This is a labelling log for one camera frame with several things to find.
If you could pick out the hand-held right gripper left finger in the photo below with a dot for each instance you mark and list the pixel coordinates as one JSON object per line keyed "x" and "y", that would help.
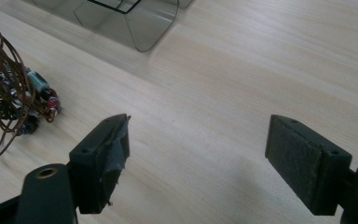
{"x": 96, "y": 168}

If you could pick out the clear grey plastic box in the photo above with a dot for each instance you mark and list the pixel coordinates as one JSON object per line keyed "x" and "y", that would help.
{"x": 127, "y": 21}

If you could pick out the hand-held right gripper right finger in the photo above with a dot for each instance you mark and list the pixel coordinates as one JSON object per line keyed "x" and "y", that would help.
{"x": 304, "y": 161}

